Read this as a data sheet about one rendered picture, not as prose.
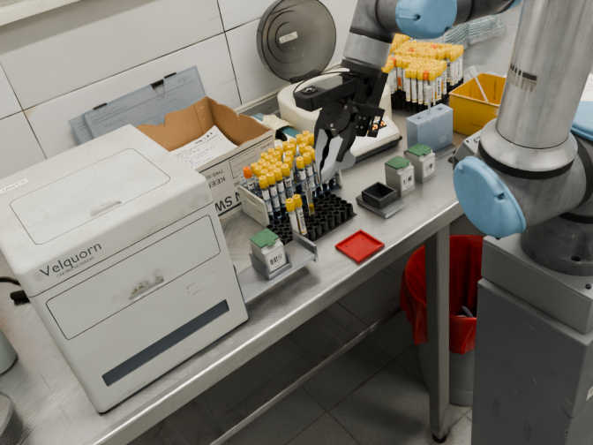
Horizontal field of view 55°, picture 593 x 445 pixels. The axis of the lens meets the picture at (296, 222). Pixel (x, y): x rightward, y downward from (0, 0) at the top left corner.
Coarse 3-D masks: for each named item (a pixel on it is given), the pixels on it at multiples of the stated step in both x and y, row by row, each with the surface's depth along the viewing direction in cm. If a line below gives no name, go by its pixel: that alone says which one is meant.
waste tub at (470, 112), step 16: (480, 80) 140; (496, 80) 138; (464, 96) 131; (480, 96) 143; (496, 96) 140; (464, 112) 133; (480, 112) 130; (496, 112) 127; (464, 128) 136; (480, 128) 132
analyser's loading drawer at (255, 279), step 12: (300, 240) 106; (288, 252) 106; (300, 252) 105; (312, 252) 104; (252, 264) 104; (264, 264) 100; (288, 264) 102; (300, 264) 103; (240, 276) 103; (252, 276) 102; (264, 276) 102; (276, 276) 101; (252, 288) 100; (264, 288) 100
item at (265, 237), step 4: (260, 232) 101; (264, 232) 101; (268, 232) 101; (272, 232) 100; (252, 236) 100; (256, 236) 100; (260, 236) 100; (264, 236) 100; (268, 236) 100; (272, 236) 100; (276, 236) 99; (252, 240) 99; (256, 240) 99; (260, 240) 99; (264, 240) 99; (268, 240) 99; (272, 240) 99; (256, 244) 99; (260, 244) 98; (264, 244) 98; (268, 244) 98; (272, 244) 98; (260, 248) 98
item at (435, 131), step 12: (432, 108) 129; (444, 108) 128; (408, 120) 127; (420, 120) 125; (432, 120) 126; (444, 120) 128; (408, 132) 129; (420, 132) 126; (432, 132) 128; (444, 132) 130; (408, 144) 131; (432, 144) 129; (444, 144) 131
